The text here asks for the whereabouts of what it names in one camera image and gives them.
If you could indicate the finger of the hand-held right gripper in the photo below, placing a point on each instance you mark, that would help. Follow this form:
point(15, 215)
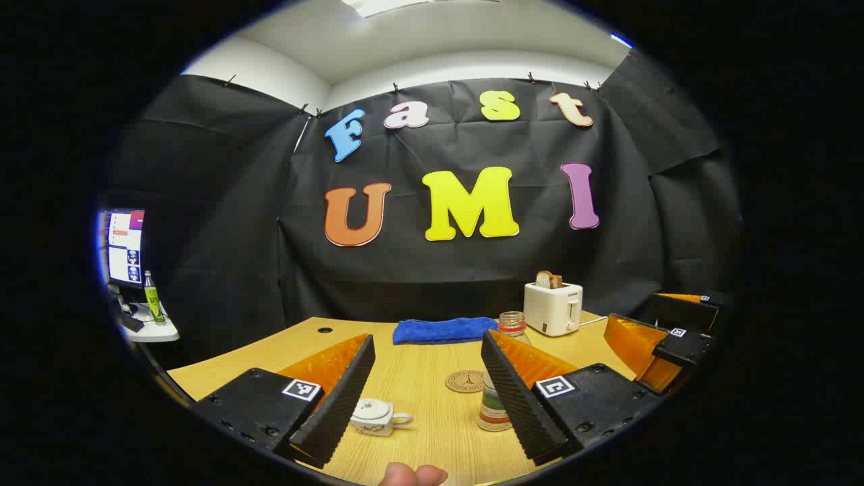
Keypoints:
point(675, 312)
point(682, 349)

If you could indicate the white side table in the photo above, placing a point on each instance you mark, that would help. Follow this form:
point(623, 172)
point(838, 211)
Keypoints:
point(158, 332)

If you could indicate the white teacup lid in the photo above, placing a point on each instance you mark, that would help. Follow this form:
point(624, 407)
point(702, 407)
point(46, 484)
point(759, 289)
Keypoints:
point(372, 407)

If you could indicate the black keyboard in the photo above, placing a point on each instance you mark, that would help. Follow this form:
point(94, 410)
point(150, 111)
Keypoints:
point(130, 322)

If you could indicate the ceiling light panel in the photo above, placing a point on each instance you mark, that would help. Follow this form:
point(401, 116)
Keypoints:
point(385, 5)

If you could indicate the computer monitor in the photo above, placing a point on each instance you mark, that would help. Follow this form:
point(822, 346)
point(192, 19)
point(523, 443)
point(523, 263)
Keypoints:
point(125, 246)

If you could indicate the white toaster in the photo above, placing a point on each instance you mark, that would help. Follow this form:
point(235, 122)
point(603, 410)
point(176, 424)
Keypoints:
point(550, 310)

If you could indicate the blue towel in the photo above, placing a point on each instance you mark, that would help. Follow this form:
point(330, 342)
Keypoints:
point(445, 329)

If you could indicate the white ceramic teacup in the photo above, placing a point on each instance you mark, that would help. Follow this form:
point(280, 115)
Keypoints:
point(374, 428)

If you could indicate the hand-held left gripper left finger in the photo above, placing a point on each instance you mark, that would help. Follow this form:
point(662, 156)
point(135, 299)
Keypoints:
point(337, 405)

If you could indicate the round brown coaster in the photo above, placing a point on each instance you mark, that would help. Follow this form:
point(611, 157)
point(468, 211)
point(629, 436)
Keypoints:
point(464, 381)

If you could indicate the green drink bottle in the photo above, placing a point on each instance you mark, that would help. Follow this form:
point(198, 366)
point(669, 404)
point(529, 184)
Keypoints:
point(154, 300)

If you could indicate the clear plastic water bottle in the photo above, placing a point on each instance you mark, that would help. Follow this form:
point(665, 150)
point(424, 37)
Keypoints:
point(495, 408)

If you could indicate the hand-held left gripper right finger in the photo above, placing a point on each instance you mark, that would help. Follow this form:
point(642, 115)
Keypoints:
point(520, 405)

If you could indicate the black backdrop cloth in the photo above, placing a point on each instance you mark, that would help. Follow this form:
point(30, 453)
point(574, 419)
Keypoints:
point(472, 270)

